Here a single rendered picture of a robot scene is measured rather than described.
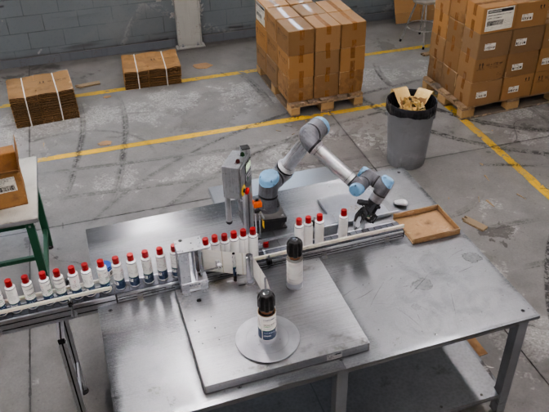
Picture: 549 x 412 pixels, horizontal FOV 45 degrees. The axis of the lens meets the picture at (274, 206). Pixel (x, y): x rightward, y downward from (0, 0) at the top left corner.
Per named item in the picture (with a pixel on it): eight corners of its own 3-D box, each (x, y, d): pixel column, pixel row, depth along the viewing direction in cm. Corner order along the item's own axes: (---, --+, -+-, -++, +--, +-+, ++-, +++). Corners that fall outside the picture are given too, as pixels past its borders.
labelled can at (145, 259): (145, 285, 352) (140, 255, 340) (144, 279, 356) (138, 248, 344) (155, 283, 353) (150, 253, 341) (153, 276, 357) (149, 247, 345)
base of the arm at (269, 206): (259, 216, 393) (260, 202, 388) (251, 202, 405) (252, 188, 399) (283, 212, 398) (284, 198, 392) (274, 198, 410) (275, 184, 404)
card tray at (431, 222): (412, 244, 383) (413, 239, 381) (392, 219, 403) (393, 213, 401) (459, 234, 390) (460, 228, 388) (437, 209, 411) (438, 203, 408)
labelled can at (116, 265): (116, 292, 348) (110, 261, 336) (115, 285, 352) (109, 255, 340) (127, 289, 349) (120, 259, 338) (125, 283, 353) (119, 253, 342)
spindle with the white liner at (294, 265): (289, 292, 345) (288, 247, 328) (283, 281, 352) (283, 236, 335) (305, 288, 347) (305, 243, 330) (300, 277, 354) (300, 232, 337)
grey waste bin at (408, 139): (394, 176, 594) (400, 114, 558) (374, 153, 627) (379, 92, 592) (437, 168, 603) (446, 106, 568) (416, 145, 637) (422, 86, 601)
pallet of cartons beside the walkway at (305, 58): (364, 105, 708) (369, 22, 657) (289, 118, 688) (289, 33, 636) (322, 62, 802) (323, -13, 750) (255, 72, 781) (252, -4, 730)
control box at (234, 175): (223, 197, 345) (220, 166, 334) (234, 180, 358) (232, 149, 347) (242, 200, 343) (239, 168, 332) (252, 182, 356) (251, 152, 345)
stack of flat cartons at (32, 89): (15, 129, 680) (8, 100, 661) (12, 106, 721) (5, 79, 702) (80, 117, 698) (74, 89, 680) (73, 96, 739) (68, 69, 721)
